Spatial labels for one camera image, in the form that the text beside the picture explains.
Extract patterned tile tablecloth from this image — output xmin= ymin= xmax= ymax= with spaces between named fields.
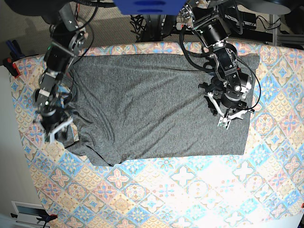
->
xmin=10 ymin=43 xmax=304 ymax=228

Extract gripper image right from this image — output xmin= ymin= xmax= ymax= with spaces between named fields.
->
xmin=198 ymin=82 xmax=255 ymax=129

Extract white power strip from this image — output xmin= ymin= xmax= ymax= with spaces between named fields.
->
xmin=175 ymin=22 xmax=189 ymax=31

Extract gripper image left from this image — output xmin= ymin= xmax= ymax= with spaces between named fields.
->
xmin=33 ymin=109 xmax=73 ymax=143

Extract black clamp bottom left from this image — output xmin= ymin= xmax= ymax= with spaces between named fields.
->
xmin=10 ymin=213 xmax=58 ymax=226

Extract red black clamp left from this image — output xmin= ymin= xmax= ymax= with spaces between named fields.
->
xmin=2 ymin=58 xmax=20 ymax=78

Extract grey t-shirt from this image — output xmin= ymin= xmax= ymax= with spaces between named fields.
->
xmin=58 ymin=54 xmax=250 ymax=166

